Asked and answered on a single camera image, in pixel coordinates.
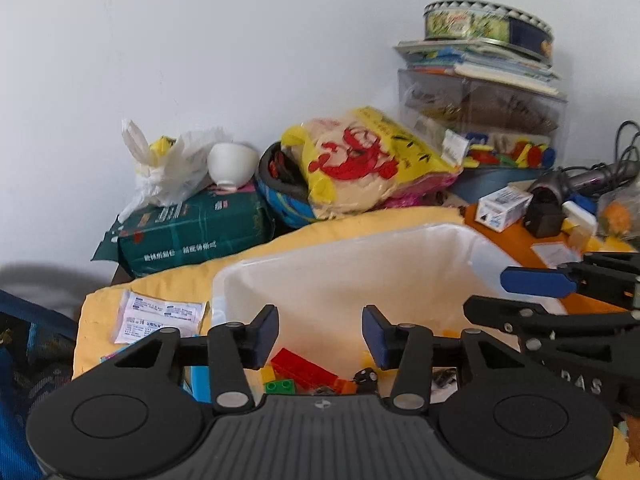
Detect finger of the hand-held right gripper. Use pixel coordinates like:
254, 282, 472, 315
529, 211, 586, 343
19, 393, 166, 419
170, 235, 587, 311
462, 295, 640, 361
501, 251, 640, 311

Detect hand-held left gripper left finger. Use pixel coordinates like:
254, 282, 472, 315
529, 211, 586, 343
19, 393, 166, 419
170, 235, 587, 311
112, 304, 280, 416

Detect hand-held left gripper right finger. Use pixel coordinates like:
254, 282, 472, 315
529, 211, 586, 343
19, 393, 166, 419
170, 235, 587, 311
361, 304, 523, 413

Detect black toy car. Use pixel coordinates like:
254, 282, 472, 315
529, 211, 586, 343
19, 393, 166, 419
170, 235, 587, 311
352, 367, 378, 395

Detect red long building block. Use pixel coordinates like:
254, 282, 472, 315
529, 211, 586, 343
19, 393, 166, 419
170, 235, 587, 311
270, 347, 338, 391

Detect white plastic bin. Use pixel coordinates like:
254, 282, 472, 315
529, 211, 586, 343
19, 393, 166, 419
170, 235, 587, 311
210, 220, 566, 406

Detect grey toy car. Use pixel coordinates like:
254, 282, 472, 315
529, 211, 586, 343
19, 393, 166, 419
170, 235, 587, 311
431, 367, 458, 391

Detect white paper card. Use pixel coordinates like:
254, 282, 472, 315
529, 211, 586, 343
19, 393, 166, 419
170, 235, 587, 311
531, 242, 576, 268

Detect black power adapter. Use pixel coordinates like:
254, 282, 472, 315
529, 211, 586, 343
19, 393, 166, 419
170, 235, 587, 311
522, 200, 568, 238

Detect white rectangular box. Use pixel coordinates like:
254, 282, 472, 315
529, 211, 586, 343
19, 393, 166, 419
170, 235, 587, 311
561, 200, 598, 233

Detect small white medicine box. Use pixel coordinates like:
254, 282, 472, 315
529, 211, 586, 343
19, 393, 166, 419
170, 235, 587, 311
475, 185, 533, 233

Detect light blue box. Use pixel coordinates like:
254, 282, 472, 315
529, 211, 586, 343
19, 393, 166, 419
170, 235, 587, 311
182, 365, 213, 403

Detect clear bag with orange contents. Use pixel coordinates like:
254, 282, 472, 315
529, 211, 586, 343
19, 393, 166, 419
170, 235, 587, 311
597, 187, 640, 241

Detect grey hair dryer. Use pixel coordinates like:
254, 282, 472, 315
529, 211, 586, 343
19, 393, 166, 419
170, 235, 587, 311
527, 162, 640, 201

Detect grey blue tray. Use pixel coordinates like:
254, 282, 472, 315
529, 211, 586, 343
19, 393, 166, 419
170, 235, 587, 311
447, 165, 556, 206

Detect yellow cloth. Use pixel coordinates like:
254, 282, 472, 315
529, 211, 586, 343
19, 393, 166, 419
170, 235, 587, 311
72, 205, 640, 480

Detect white medicine sachets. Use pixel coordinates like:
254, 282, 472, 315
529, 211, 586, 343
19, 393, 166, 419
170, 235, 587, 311
114, 290, 210, 346

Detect set of colourful toy shapes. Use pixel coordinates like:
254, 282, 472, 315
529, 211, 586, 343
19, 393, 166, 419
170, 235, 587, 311
462, 132, 557, 170

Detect blue black helmet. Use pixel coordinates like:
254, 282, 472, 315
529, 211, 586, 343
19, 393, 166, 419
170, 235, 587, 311
255, 141, 321, 231

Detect pink glitter bag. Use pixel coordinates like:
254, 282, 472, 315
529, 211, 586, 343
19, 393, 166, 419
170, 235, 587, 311
380, 175, 463, 211

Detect clear acrylic box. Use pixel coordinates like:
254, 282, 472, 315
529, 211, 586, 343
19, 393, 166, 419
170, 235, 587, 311
397, 67, 570, 168

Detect white bowl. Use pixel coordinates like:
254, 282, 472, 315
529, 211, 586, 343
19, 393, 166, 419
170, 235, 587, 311
206, 142, 258, 192

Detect yellow red printed plastic bag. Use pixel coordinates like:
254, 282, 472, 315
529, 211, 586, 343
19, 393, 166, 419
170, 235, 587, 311
280, 106, 463, 221

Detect white plastic bag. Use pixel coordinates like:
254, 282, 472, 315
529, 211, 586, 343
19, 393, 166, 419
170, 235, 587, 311
117, 119, 236, 223

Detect stack of books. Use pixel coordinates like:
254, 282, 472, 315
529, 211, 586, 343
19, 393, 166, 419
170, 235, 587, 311
394, 40, 561, 97

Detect dark blue mesh bag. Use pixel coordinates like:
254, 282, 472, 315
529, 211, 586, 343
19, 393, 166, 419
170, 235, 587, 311
0, 287, 81, 480

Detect round printed tin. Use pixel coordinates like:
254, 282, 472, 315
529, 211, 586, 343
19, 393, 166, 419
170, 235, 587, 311
424, 0, 555, 66

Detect black cable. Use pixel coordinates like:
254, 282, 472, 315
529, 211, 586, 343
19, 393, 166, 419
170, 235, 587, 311
612, 120, 640, 181

